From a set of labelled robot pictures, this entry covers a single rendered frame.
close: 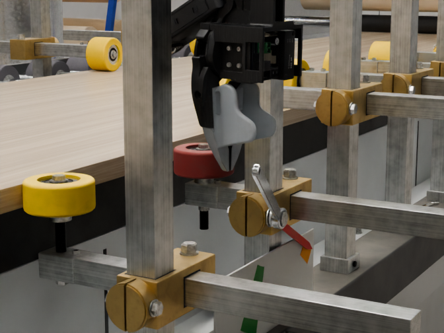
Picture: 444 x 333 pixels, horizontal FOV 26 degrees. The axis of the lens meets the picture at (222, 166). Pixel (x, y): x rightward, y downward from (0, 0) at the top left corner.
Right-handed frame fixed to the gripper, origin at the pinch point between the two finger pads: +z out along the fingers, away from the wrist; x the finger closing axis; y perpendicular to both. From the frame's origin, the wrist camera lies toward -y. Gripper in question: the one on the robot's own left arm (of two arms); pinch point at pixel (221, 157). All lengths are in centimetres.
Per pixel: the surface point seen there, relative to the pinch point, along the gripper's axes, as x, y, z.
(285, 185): 21.3, -5.9, 7.9
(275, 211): 11.1, -0.6, 8.2
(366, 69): 92, -33, 2
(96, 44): 88, -102, 1
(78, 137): 19.1, -39.8, 5.5
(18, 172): -2.8, -27.8, 5.1
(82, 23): 547, -564, 42
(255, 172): 0.4, 3.9, 1.1
